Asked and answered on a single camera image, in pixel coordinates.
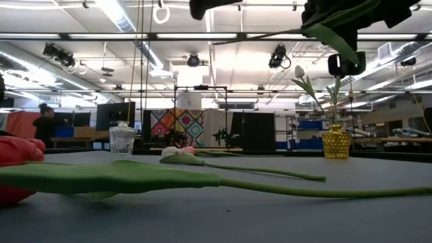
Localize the small black monitor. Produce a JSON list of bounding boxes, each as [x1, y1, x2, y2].
[[72, 112, 92, 128]]

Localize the yellow glass vase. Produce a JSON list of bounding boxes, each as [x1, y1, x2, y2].
[[321, 123, 352, 159]]

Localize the white cylinder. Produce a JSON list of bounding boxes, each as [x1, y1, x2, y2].
[[177, 92, 203, 110]]

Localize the cardboard box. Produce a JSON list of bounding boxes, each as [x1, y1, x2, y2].
[[73, 126, 98, 139]]

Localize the black aluminium table frame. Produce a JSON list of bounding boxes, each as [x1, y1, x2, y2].
[[43, 147, 432, 163]]

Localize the orange partition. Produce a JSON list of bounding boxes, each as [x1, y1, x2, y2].
[[5, 111, 42, 138]]

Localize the white air vent grille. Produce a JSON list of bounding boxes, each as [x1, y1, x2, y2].
[[377, 42, 393, 61]]

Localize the colourful patchwork quilt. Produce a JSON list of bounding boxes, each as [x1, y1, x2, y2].
[[150, 108, 205, 148]]

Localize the white coiled cable ring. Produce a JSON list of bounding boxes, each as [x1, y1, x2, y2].
[[152, 0, 171, 25]]

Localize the black stand frame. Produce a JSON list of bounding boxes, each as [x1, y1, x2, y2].
[[173, 84, 229, 149]]

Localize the black overhead frame bar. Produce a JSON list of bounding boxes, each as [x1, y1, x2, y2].
[[0, 32, 432, 42]]

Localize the white partition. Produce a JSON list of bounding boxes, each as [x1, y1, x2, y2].
[[204, 108, 234, 149]]

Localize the pale pink tulip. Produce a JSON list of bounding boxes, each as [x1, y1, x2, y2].
[[182, 145, 261, 158]]

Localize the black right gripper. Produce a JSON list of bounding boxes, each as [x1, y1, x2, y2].
[[301, 0, 419, 77]]

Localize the large black monitor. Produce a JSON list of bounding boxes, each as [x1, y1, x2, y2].
[[96, 101, 136, 132]]

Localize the small robot with green lights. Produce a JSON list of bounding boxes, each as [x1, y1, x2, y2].
[[212, 127, 232, 142]]

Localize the clear glass vase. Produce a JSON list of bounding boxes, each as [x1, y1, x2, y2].
[[108, 120, 136, 157]]

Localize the blue storage bin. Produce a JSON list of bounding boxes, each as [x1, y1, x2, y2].
[[53, 126, 75, 138], [275, 138, 324, 150], [298, 120, 325, 130]]

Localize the person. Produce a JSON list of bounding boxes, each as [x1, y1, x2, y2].
[[32, 103, 68, 149]]

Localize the white tulip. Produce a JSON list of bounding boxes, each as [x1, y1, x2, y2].
[[291, 64, 342, 126], [159, 146, 327, 183]]

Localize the narrow black panel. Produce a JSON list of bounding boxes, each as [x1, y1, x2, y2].
[[142, 109, 152, 149]]

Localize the silver ventilation duct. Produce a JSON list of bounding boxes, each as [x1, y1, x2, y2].
[[94, 0, 165, 70]]

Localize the wooden workbench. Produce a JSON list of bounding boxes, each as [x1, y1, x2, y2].
[[350, 136, 432, 144]]

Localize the red tulip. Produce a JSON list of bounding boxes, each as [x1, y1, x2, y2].
[[0, 135, 432, 207]]

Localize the blue table mat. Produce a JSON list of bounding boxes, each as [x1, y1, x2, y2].
[[0, 150, 432, 243]]

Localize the wide black panel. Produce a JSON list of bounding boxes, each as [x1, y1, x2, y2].
[[230, 111, 276, 151]]

